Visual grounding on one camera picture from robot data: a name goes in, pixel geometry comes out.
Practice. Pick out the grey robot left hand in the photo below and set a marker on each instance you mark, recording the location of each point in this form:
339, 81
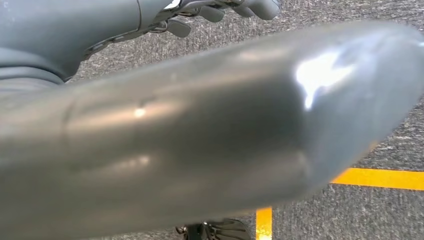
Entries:
198, 132

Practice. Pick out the black robot foot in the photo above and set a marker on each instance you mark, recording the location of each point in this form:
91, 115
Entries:
215, 230

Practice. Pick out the yellow floor tape marking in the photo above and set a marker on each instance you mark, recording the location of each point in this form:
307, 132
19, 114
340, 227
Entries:
381, 179

